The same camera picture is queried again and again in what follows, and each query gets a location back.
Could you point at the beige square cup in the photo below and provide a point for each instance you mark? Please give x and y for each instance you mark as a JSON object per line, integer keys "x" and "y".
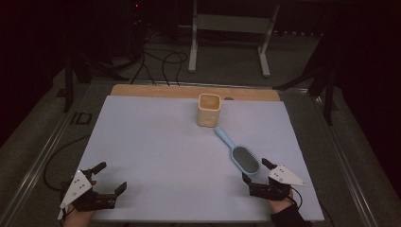
{"x": 208, "y": 117}

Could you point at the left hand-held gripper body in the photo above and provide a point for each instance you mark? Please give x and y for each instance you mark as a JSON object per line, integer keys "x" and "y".
{"x": 75, "y": 188}

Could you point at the metal floor rail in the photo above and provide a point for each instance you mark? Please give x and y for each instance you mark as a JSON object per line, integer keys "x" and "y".
{"x": 345, "y": 164}
{"x": 34, "y": 170}

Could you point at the light blue hairbrush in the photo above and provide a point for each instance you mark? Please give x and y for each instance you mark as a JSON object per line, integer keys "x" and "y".
{"x": 244, "y": 159}

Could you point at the black floor bracket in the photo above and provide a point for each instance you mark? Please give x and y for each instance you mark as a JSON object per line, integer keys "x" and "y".
{"x": 81, "y": 118}

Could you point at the person's left hand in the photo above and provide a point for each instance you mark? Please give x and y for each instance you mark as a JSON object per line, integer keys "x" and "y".
{"x": 77, "y": 218}

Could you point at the white metal stand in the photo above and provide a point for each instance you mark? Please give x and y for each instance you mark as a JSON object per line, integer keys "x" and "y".
{"x": 233, "y": 23}

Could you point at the black tripod stand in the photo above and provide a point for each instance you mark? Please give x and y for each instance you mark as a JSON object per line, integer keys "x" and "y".
{"x": 327, "y": 91}
{"x": 68, "y": 85}

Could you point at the light blue table mat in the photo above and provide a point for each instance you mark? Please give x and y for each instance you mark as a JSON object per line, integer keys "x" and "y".
{"x": 164, "y": 157}

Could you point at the person's right hand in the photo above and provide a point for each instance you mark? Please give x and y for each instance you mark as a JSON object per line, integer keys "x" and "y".
{"x": 280, "y": 205}

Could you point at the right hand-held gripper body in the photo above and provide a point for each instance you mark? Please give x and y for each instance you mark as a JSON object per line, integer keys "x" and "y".
{"x": 282, "y": 176}

